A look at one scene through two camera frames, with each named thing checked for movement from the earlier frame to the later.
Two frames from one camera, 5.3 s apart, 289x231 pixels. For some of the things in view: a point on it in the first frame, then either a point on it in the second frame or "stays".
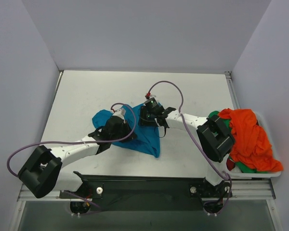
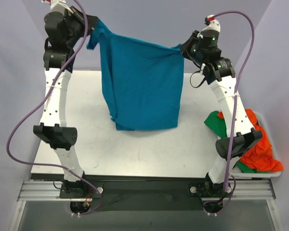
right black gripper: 144,115 -> 186,47
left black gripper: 126,130 -> 87,23
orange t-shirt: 252,147 stays
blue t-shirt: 147,136 -> 143,79
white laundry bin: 236,173 stays
